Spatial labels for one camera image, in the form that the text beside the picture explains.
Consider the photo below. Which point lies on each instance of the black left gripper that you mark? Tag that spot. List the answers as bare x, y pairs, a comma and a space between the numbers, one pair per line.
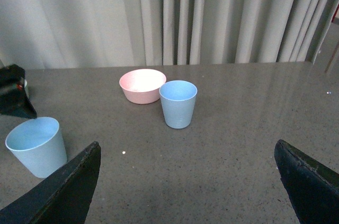
14, 99

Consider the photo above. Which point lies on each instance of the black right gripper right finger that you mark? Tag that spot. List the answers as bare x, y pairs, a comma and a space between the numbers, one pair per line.
311, 186

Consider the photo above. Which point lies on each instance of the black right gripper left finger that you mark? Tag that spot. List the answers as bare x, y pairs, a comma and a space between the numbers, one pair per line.
64, 196

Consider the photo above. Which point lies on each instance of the light blue cup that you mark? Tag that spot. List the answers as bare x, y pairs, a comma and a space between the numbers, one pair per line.
38, 144

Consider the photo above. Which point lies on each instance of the pink bowl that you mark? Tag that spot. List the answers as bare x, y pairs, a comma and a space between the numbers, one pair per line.
141, 86

